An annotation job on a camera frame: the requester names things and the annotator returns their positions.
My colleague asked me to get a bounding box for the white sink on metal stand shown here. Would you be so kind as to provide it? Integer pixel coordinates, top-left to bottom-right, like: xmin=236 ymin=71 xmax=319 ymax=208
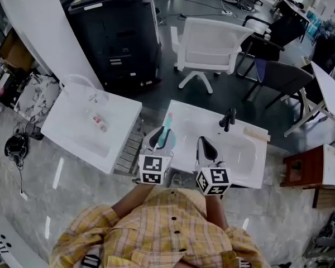
xmin=41 ymin=89 xmax=143 ymax=175

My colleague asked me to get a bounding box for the white folding table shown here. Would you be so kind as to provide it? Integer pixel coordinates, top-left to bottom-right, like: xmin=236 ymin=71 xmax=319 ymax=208
xmin=283 ymin=61 xmax=335 ymax=138

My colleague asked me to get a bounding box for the dark grey chair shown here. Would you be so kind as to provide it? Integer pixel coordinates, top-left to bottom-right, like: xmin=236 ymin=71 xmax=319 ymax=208
xmin=241 ymin=59 xmax=315 ymax=111

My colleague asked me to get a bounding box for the black machine cabinet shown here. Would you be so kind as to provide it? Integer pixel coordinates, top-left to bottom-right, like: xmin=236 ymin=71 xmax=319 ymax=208
xmin=58 ymin=0 xmax=162 ymax=93

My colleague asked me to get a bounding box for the yellow plaid shirt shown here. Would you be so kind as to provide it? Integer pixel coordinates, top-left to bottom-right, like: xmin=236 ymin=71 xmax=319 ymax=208
xmin=49 ymin=187 xmax=270 ymax=268

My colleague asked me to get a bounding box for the black faucet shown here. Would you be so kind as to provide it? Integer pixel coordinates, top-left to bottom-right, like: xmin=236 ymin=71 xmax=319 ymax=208
xmin=218 ymin=108 xmax=237 ymax=133

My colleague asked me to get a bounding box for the black mesh wastebasket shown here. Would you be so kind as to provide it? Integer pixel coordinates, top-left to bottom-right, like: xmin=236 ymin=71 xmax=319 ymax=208
xmin=25 ymin=121 xmax=45 ymax=141

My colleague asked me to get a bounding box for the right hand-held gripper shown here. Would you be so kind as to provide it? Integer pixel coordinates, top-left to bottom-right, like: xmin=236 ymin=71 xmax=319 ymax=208
xmin=194 ymin=136 xmax=232 ymax=197

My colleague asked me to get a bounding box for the white sink on black cabinet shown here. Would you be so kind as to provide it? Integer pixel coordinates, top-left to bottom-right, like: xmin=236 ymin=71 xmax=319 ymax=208
xmin=145 ymin=99 xmax=270 ymax=190

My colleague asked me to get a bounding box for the marble pattern board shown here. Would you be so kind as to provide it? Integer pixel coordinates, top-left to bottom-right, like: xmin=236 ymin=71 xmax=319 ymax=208
xmin=13 ymin=74 xmax=63 ymax=127

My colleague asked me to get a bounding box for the bundle of black cables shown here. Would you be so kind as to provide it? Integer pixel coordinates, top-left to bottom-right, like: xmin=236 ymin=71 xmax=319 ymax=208
xmin=4 ymin=132 xmax=30 ymax=167

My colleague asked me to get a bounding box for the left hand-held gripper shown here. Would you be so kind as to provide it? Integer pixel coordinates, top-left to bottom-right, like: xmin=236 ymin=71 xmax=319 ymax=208
xmin=138 ymin=127 xmax=177 ymax=185

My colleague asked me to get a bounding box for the small white sink basin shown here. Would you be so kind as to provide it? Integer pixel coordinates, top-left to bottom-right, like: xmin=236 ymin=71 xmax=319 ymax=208
xmin=322 ymin=143 xmax=335 ymax=186

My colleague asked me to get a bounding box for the teal spray bottle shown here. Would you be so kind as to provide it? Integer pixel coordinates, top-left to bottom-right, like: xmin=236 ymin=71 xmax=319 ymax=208
xmin=157 ymin=112 xmax=176 ymax=148

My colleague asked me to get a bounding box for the wooden slat crate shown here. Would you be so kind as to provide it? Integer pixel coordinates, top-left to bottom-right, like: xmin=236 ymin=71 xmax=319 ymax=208
xmin=312 ymin=187 xmax=335 ymax=209

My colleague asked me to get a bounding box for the black office chair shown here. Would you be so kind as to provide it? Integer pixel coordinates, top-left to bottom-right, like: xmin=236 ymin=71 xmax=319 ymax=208
xmin=236 ymin=15 xmax=307 ymax=78

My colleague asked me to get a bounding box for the white appliance with black dots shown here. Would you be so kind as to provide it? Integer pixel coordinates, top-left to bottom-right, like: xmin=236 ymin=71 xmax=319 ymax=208
xmin=0 ymin=215 xmax=50 ymax=268

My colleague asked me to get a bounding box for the cardboard box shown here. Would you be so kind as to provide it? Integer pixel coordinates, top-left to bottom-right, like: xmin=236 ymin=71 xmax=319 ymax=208
xmin=0 ymin=28 xmax=36 ymax=72

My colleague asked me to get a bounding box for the person's left forearm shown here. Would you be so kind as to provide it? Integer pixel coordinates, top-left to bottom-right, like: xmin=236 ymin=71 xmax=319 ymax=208
xmin=113 ymin=183 xmax=156 ymax=220

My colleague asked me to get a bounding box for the clear bottle with red label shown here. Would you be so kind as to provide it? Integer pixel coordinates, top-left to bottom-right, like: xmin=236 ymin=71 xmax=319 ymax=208
xmin=85 ymin=109 xmax=109 ymax=133

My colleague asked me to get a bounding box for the red-brown wooden stool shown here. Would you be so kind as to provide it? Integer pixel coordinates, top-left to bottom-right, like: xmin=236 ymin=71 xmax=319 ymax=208
xmin=280 ymin=143 xmax=324 ymax=189

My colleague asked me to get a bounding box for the white office chair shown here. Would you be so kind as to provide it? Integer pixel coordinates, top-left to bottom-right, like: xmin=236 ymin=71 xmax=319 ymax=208
xmin=170 ymin=17 xmax=255 ymax=94

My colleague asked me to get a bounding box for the person's right forearm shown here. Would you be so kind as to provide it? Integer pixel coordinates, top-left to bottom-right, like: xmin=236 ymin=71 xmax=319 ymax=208
xmin=205 ymin=194 xmax=229 ymax=231

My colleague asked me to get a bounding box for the white shoe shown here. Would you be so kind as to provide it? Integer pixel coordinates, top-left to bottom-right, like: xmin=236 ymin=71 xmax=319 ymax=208
xmin=170 ymin=172 xmax=183 ymax=188

